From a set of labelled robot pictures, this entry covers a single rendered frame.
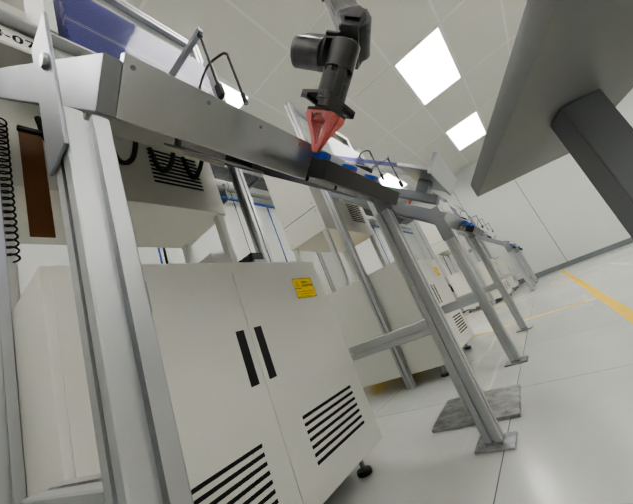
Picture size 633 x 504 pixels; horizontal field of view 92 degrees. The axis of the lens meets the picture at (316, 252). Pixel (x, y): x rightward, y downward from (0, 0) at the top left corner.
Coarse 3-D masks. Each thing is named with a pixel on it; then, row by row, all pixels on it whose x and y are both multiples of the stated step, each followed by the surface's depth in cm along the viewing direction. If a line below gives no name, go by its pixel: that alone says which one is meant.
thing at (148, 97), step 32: (128, 64) 35; (128, 96) 36; (160, 96) 39; (192, 96) 42; (160, 128) 40; (192, 128) 43; (224, 128) 47; (256, 128) 51; (256, 160) 53; (288, 160) 59; (352, 192) 80
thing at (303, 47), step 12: (348, 12) 58; (360, 12) 57; (348, 24) 57; (360, 24) 57; (300, 36) 59; (312, 36) 59; (336, 36) 59; (348, 36) 59; (300, 48) 59; (312, 48) 58; (300, 60) 60; (312, 60) 59
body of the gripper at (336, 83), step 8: (328, 72) 57; (336, 72) 57; (344, 72) 57; (320, 80) 59; (328, 80) 57; (336, 80) 57; (344, 80) 57; (320, 88) 58; (328, 88) 57; (336, 88) 57; (344, 88) 58; (304, 96) 57; (312, 96) 58; (320, 96) 55; (336, 96) 56; (344, 96) 59; (344, 104) 59; (344, 112) 60; (352, 112) 61
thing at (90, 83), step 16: (32, 64) 51; (64, 64) 41; (80, 64) 37; (96, 64) 34; (112, 64) 34; (0, 80) 67; (16, 80) 58; (32, 80) 51; (64, 80) 41; (80, 80) 37; (96, 80) 34; (112, 80) 34; (0, 96) 67; (16, 96) 58; (32, 96) 51; (64, 96) 41; (80, 96) 37; (96, 96) 34; (112, 96) 35; (96, 112) 35; (112, 112) 35
